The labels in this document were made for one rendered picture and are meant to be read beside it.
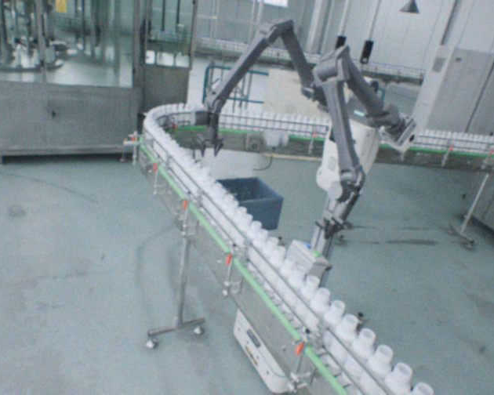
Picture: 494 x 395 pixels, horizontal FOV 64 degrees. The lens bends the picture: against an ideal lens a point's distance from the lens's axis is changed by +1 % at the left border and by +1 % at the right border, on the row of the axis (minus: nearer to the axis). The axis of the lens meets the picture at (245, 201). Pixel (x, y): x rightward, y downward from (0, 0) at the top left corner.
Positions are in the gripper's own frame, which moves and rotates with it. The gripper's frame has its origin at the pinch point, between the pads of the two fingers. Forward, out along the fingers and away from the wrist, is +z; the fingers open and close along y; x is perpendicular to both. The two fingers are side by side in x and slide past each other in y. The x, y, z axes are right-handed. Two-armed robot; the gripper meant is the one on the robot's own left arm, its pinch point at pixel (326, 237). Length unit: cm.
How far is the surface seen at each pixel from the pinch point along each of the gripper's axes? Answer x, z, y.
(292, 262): -18.0, 9.3, 7.2
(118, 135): 38, 73, -365
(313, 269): -2.2, 11.9, 3.8
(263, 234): -18.5, 9.0, -10.5
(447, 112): 516, -160, -318
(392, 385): -18, 13, 54
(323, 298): -18.5, 10.2, 24.9
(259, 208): 30, 20, -74
